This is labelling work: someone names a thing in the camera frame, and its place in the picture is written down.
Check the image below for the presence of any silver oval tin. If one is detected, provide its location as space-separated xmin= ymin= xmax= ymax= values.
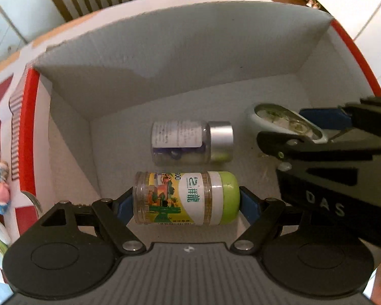
xmin=244 ymin=102 xmax=333 ymax=144

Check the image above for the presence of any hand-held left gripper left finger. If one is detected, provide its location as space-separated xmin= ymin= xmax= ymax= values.
xmin=41 ymin=187 xmax=147 ymax=256

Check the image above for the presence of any clear jar with green lid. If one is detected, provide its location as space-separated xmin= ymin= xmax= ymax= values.
xmin=132 ymin=171 xmax=241 ymax=227

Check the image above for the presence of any white tall cabinet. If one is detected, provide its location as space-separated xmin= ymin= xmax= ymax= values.
xmin=297 ymin=0 xmax=381 ymax=87

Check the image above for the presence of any clear bottle with silver cap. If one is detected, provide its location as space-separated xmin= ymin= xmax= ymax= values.
xmin=151 ymin=120 xmax=234 ymax=166

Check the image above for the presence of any red and white printed tablecloth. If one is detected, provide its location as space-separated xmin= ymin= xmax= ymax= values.
xmin=0 ymin=0 xmax=274 ymax=285

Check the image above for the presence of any white and red cardboard box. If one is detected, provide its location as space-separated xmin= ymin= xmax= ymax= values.
xmin=8 ymin=2 xmax=381 ymax=229

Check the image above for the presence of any small white drawer cabinet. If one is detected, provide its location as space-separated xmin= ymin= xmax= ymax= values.
xmin=0 ymin=5 xmax=29 ymax=66

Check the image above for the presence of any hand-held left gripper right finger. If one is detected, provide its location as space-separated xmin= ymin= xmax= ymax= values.
xmin=230 ymin=186 xmax=305 ymax=256

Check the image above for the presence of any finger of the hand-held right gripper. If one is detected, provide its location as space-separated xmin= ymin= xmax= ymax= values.
xmin=257 ymin=130 xmax=381 ymax=170
xmin=298 ymin=95 xmax=381 ymax=138

